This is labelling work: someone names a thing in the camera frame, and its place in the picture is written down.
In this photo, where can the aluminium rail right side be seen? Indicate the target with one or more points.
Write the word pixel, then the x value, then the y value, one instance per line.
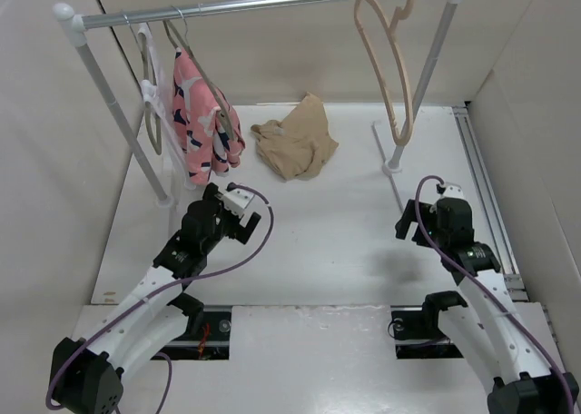
pixel 495 224

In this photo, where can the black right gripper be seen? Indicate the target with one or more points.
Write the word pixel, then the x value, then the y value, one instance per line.
pixel 402 225

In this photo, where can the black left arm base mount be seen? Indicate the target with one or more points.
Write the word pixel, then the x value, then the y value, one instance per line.
pixel 205 339

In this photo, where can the pink patterned shirt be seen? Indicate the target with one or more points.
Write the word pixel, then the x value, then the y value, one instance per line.
pixel 206 146

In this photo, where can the white garment on hanger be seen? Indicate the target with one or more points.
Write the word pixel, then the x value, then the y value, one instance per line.
pixel 162 104

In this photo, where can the white clothes rack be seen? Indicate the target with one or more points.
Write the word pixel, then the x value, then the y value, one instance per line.
pixel 75 26

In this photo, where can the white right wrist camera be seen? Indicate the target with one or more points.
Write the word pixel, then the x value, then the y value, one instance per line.
pixel 450 190

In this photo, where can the grey hanger with pink shirt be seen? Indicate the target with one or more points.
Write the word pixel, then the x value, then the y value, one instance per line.
pixel 176 38

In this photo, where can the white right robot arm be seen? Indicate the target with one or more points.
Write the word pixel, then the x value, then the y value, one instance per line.
pixel 480 318

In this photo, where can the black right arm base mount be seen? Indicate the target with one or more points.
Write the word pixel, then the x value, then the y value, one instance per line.
pixel 415 329

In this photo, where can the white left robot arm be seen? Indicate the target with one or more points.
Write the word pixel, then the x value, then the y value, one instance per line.
pixel 88 375

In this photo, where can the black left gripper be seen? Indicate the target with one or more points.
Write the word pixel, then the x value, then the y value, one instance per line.
pixel 237 230

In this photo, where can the beige t shirt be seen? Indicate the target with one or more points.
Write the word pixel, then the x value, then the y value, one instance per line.
pixel 298 146

